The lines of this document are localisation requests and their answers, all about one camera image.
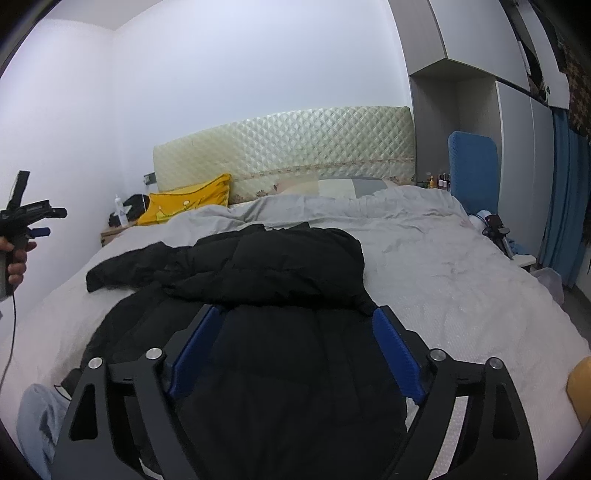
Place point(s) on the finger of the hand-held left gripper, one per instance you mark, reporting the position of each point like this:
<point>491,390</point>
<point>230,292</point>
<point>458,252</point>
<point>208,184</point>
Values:
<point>41,231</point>
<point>39,212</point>

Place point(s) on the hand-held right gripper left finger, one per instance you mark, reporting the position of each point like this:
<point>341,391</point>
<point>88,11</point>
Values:
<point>196,339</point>

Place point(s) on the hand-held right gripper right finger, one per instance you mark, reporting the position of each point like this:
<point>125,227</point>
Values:
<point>395,344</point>

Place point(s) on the black puffer jacket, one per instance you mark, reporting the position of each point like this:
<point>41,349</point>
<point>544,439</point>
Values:
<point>258,323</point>

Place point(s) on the person's left hand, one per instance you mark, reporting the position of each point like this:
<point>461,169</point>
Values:
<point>17,265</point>

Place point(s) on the wooden bedside table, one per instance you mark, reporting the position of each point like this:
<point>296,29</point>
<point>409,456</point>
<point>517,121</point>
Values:
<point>110,235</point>

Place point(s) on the white spray bottle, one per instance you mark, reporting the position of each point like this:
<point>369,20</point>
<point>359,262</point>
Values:
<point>122,212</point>

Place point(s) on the grey bed blanket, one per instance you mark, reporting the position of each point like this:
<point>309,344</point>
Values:
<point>461,295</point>

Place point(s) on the black bag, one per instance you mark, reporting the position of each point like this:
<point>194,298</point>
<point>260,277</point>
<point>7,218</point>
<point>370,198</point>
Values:
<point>131,207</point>

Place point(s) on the yellow pillow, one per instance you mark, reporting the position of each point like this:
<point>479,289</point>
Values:
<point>189,203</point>

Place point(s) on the black tripod stand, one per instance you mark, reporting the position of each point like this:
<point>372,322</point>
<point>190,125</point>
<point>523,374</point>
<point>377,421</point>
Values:
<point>498,230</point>

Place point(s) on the grey patchwork pillow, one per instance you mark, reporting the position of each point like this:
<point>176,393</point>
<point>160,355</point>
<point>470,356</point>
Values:
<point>337,187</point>

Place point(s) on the row of small bottles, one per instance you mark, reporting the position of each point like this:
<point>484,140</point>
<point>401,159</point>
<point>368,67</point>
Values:
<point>436,181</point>

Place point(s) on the person's light blue trouser leg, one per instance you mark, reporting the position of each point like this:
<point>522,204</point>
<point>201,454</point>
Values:
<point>39,424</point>

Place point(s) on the blue padded chair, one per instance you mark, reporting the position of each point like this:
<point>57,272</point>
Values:
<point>475,175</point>

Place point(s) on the yellow cushion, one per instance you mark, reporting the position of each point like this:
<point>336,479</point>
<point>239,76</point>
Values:
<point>579,387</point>

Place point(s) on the cream quilted headboard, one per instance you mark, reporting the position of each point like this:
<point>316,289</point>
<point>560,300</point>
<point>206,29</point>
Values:
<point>295,147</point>

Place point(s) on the blue curtain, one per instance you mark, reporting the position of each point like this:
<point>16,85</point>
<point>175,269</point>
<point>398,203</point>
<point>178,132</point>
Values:
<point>565,198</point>

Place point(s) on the white grey wardrobe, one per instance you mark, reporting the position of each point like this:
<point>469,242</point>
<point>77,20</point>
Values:
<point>489,92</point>

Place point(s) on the wall socket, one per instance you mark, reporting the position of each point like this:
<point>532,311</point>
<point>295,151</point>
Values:
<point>149,178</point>

